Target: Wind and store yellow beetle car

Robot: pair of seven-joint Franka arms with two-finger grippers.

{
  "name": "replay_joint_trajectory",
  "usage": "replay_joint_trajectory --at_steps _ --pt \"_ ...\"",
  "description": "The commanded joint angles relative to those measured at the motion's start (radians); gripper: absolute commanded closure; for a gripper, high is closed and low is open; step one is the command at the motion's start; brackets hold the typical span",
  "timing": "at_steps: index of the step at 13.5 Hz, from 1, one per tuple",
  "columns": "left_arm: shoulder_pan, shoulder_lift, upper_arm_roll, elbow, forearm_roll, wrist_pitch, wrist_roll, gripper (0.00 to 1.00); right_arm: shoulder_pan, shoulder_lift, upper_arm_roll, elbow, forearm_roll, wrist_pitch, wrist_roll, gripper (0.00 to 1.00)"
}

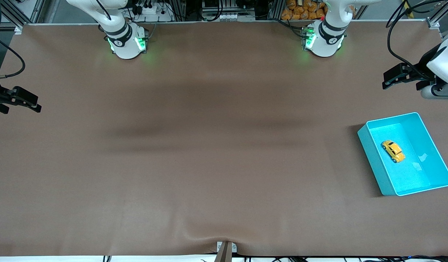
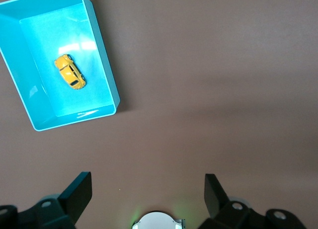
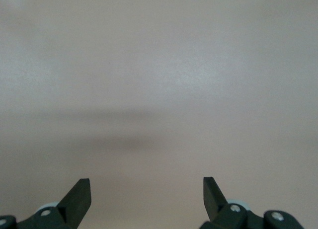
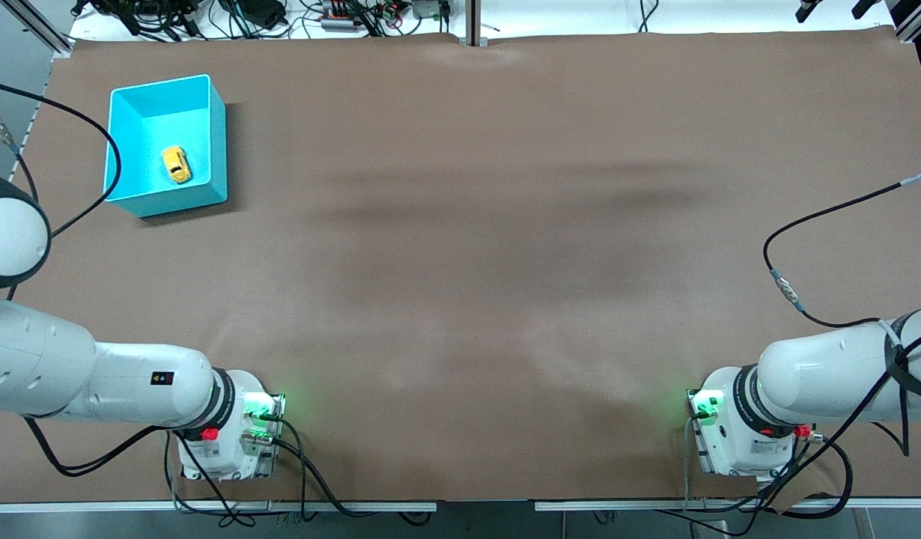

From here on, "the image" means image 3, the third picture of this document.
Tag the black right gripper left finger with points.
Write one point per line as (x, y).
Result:
(74, 204)

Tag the brown table mat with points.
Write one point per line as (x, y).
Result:
(159, 52)

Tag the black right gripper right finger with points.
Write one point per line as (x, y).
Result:
(213, 204)

